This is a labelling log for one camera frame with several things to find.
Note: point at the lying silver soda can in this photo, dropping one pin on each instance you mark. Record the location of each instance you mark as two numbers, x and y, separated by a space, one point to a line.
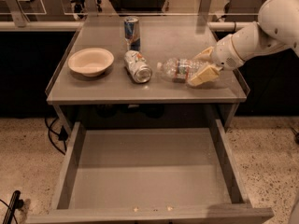
137 66

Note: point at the clear plastic water bottle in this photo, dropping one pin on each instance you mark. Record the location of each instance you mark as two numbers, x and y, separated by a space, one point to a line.
179 70

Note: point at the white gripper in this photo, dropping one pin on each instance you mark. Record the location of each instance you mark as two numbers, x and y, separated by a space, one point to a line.
222 54

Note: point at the white horizontal rail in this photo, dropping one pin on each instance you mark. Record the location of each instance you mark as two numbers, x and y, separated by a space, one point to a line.
74 25

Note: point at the white paper bowl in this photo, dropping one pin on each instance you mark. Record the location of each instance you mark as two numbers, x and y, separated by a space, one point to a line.
90 62

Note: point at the upright blue silver can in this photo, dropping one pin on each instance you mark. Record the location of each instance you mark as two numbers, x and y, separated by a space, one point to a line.
132 33

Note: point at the clear acrylic barrier panel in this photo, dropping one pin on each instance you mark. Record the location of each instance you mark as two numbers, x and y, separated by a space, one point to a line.
124 0

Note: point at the black stand bottom left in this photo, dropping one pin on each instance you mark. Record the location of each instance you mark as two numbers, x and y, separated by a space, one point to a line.
16 203

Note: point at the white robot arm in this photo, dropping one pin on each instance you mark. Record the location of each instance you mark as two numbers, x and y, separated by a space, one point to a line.
277 29

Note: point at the open grey top drawer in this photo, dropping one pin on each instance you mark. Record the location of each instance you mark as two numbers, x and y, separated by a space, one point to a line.
152 176

